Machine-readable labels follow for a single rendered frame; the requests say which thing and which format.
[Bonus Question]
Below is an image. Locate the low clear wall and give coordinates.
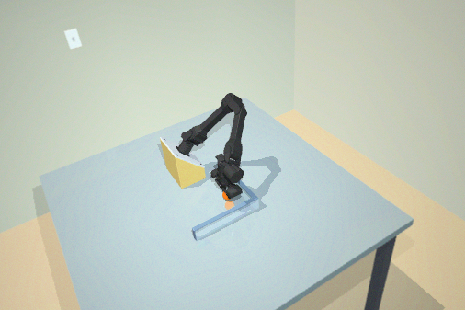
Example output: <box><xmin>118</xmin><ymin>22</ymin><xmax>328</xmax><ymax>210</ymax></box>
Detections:
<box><xmin>195</xmin><ymin>183</ymin><xmax>259</xmax><ymax>240</ymax></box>

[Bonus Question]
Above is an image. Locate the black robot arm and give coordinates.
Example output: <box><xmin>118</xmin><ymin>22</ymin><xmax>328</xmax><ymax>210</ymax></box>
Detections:
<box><xmin>176</xmin><ymin>93</ymin><xmax>247</xmax><ymax>184</ymax></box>

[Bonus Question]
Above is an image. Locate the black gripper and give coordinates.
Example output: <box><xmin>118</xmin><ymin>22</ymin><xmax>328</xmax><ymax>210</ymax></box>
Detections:
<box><xmin>210</xmin><ymin>168</ymin><xmax>243</xmax><ymax>199</ymax></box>

